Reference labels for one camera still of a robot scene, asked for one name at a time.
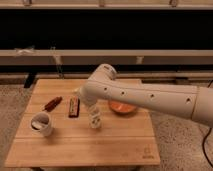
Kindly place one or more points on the small white bottle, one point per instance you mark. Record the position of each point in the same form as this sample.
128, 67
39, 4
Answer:
94, 117

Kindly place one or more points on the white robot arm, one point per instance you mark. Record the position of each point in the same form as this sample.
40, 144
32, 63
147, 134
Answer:
185, 101

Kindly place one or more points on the orange bowl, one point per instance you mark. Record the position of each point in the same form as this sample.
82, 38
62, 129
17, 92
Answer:
121, 108

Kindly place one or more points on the brown chocolate bar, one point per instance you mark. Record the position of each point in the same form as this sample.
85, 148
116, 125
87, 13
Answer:
74, 107

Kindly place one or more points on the red-brown sausage stick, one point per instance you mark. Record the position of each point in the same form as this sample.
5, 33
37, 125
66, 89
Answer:
52, 104

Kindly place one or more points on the wooden table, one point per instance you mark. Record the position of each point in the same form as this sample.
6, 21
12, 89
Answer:
120, 140

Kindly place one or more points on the white mug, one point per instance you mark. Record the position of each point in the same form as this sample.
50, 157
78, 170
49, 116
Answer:
41, 123

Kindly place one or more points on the grey metal shelf rail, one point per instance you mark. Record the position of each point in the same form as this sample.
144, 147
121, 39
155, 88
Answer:
20, 57

